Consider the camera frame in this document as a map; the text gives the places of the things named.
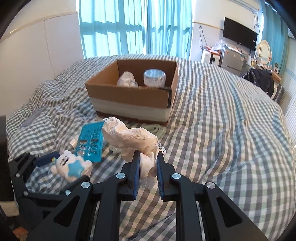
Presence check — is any white sock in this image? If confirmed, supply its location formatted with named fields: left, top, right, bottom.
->
left=117, top=71, right=138, bottom=88

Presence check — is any checkered bed cover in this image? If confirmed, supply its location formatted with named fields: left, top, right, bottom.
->
left=6, top=56, right=295, bottom=240

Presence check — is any small white charger block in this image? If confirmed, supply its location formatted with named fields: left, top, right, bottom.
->
left=69, top=138, right=78, bottom=149

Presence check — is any white plush toy blue star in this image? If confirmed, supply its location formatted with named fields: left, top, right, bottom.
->
left=51, top=150, right=93, bottom=183

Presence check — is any teal plastic stencil card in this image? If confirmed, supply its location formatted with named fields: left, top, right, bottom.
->
left=74, top=121, right=104, bottom=163

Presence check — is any wooden vanity desk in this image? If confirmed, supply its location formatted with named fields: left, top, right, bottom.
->
left=250, top=65, right=281, bottom=84

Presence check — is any silver mini fridge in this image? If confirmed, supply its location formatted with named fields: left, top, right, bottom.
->
left=221, top=48, right=244, bottom=76

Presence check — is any oval vanity mirror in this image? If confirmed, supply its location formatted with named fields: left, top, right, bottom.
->
left=256, top=40, right=271, bottom=65

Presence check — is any black jacket on chair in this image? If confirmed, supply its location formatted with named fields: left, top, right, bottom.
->
left=242, top=68, right=274, bottom=97

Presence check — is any teal window curtain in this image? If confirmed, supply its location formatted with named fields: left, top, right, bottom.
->
left=77, top=1, right=192, bottom=58

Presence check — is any white suitcase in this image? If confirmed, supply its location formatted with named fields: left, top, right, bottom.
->
left=201, top=49, right=212, bottom=64

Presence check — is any teal side curtain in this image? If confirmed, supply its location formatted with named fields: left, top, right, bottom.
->
left=261, top=1, right=288, bottom=75

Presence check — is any black wall television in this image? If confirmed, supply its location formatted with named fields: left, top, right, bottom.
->
left=223, top=17, right=258, bottom=51

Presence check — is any cream lace garment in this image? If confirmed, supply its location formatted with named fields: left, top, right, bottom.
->
left=102, top=116, right=165, bottom=178

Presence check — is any brown cardboard box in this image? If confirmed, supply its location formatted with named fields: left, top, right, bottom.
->
left=85, top=55, right=179, bottom=125

